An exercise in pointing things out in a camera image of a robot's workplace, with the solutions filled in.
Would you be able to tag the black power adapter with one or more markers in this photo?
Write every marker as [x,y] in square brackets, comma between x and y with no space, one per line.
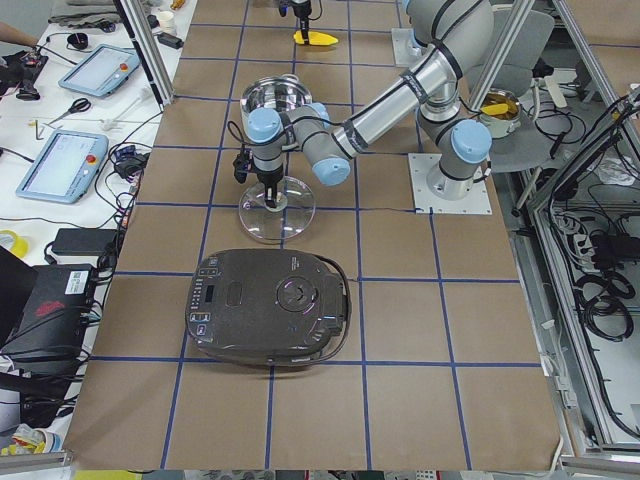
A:
[82,242]

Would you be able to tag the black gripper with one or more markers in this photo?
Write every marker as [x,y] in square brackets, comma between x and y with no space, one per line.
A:
[301,8]
[269,178]

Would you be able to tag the black rice cooker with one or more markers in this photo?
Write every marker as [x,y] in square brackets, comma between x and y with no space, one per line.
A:
[269,307]

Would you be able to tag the pale green cooking pot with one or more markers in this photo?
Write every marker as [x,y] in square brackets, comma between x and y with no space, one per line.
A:
[283,93]

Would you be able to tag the aluminium frame post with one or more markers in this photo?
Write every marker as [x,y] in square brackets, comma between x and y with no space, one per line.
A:
[137,27]

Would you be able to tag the blue teach pendant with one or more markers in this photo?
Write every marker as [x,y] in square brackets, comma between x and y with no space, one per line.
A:
[102,72]
[65,167]

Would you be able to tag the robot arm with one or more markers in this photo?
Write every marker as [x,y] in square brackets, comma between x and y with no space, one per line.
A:
[454,36]
[318,16]

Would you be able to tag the yellow corn cob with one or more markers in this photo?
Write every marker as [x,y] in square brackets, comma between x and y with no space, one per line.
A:
[318,38]

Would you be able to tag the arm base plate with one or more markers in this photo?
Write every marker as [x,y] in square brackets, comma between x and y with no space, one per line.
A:
[434,193]

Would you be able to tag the glass pot lid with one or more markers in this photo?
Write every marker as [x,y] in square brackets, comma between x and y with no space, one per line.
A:
[291,213]

